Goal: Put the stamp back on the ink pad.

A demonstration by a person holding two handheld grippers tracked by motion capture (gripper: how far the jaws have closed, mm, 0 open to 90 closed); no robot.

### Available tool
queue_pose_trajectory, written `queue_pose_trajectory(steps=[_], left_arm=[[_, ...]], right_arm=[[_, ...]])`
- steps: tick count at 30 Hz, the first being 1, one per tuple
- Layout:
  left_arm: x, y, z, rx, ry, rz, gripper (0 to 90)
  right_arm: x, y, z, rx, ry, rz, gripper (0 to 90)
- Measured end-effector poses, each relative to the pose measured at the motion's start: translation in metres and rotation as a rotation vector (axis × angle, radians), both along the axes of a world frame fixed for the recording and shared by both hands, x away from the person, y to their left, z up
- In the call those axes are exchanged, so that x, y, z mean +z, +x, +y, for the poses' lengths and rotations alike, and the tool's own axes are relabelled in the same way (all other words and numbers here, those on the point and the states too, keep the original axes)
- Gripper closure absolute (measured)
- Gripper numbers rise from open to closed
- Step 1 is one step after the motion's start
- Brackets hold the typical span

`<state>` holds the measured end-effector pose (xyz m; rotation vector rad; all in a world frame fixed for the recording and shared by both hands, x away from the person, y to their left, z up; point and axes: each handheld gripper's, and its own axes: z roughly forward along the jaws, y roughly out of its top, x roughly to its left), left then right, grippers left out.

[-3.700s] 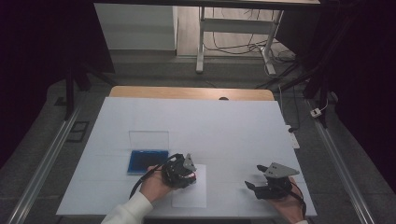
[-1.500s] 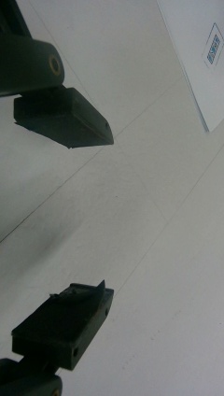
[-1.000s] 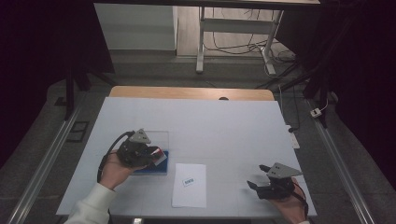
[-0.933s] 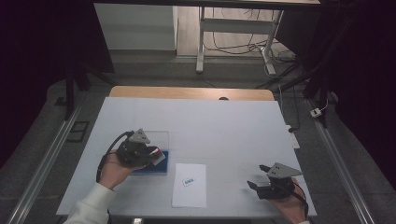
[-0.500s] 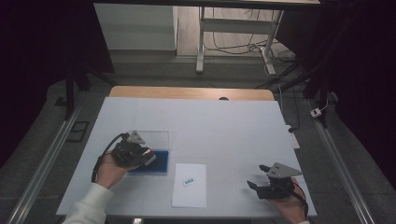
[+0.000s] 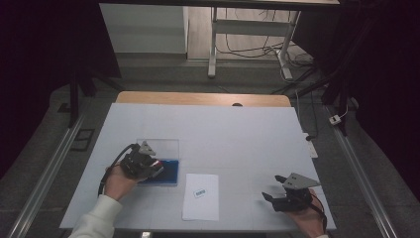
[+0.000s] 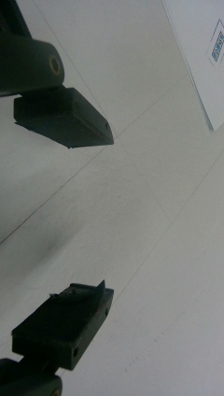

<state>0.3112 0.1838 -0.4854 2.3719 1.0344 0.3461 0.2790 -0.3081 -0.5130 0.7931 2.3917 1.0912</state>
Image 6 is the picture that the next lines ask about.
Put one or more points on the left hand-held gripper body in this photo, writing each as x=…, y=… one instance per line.
x=138, y=162

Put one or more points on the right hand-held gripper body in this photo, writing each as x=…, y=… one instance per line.
x=295, y=195

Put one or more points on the red and white stamp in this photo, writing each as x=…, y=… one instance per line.
x=158, y=164

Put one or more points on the white paper sheet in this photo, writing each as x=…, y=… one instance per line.
x=202, y=198

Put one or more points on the person's right hand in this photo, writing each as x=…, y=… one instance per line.
x=308, y=221

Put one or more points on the person's left hand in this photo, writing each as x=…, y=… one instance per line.
x=119, y=185

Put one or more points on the black floor plate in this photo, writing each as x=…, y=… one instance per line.
x=82, y=139

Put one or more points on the white table cover board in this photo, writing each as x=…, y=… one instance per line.
x=231, y=139

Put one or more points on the wooden table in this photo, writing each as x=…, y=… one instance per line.
x=198, y=99

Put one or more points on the white power strip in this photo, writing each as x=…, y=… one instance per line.
x=335, y=119

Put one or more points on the black stand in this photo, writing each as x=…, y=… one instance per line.
x=330, y=82
x=79, y=89

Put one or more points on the white cabinet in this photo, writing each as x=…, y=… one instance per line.
x=143, y=28

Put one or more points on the black curtain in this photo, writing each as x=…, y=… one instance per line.
x=43, y=66
x=383, y=82

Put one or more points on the metal floor rail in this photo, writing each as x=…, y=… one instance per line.
x=360, y=172
x=43, y=178

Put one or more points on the white desk frame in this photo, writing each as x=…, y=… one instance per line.
x=251, y=28

